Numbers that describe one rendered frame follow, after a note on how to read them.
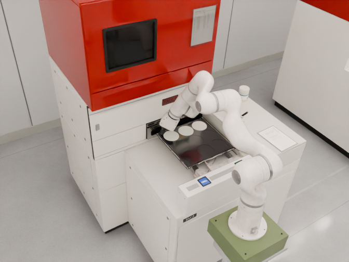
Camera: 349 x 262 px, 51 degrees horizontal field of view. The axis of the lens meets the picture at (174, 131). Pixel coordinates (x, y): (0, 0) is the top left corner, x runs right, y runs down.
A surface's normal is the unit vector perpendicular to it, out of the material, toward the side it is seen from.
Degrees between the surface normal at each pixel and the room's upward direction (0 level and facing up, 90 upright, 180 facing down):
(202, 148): 0
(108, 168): 90
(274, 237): 5
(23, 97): 90
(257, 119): 0
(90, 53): 90
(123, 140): 90
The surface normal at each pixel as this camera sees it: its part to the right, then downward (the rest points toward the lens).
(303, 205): 0.04, -0.77
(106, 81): 0.54, 0.55
